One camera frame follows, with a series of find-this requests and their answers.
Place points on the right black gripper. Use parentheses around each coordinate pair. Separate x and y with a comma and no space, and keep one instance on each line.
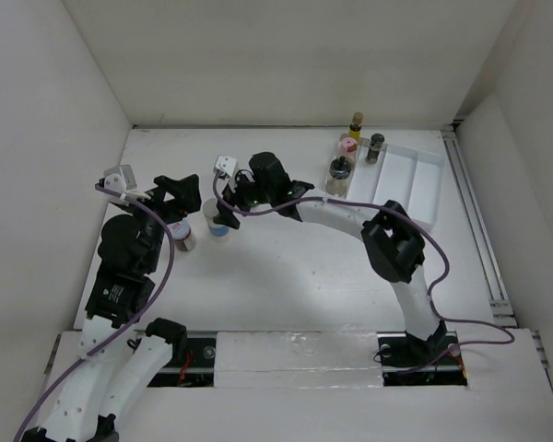
(227,219)

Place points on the small black cap jar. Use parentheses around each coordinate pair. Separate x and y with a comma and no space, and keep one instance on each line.
(375,147)

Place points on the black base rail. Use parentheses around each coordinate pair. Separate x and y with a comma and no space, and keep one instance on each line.
(315,360)

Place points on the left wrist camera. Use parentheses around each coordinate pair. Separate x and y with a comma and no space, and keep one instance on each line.
(121,181)

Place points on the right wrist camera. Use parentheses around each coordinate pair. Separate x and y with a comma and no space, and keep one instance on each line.
(226,168)

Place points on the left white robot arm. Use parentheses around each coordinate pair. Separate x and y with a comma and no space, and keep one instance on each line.
(112,369)

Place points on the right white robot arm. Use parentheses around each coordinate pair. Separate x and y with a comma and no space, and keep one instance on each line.
(393,242)

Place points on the blue label white bottle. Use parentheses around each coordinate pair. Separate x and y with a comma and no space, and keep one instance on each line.
(217,231)

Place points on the pink lid spice jar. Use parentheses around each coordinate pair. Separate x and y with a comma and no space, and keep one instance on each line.
(348,147)

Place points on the white divided tray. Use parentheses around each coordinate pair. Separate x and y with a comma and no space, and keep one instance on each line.
(408,176)

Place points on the black grinder cap jar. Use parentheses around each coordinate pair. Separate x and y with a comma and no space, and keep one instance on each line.
(339,173)

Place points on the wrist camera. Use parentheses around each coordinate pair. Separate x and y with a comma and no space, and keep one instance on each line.
(121,181)
(226,168)

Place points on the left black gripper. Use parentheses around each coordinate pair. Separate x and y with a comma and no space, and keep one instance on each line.
(185,191)

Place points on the yellow label sauce bottle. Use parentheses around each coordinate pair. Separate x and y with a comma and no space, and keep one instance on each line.
(355,126)

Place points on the silver lid jar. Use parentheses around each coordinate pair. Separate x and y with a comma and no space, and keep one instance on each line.
(183,235)

